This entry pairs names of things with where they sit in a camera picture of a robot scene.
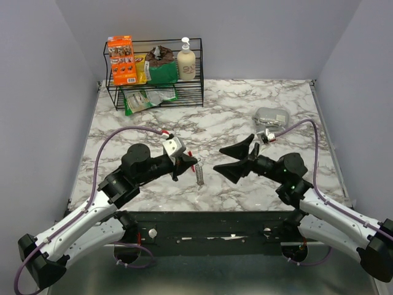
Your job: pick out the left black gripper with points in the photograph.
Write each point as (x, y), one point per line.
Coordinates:
(182, 162)

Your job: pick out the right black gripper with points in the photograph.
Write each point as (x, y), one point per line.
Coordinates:
(234, 171)

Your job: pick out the red carabiner keyring with chain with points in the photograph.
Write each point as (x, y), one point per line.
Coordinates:
(198, 171)

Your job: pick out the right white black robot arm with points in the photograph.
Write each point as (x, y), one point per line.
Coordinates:
(317, 216)

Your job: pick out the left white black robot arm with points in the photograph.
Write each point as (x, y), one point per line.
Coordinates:
(99, 221)

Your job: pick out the white green pouch bag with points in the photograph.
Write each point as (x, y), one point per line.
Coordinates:
(157, 96)

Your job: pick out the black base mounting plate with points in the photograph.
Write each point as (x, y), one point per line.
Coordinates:
(197, 233)

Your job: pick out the green white snack bag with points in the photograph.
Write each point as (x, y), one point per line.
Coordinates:
(135, 101)

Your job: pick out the brown green coffee bag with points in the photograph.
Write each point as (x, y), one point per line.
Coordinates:
(160, 66)

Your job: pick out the cream soap pump bottle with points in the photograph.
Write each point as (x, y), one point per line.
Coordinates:
(186, 61)

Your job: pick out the yellow snack bag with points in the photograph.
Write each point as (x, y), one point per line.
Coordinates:
(139, 60)

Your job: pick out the orange product box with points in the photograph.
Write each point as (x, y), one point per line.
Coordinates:
(121, 56)

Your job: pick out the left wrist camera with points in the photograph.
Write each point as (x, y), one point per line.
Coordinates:
(173, 146)

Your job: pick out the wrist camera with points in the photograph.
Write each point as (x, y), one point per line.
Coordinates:
(173, 146)
(266, 137)

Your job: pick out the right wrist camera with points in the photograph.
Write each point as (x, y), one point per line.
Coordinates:
(266, 137)

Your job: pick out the aluminium extrusion rail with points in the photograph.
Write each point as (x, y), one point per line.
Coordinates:
(63, 235)

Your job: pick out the black wire shelf rack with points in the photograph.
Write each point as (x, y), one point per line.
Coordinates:
(189, 93)

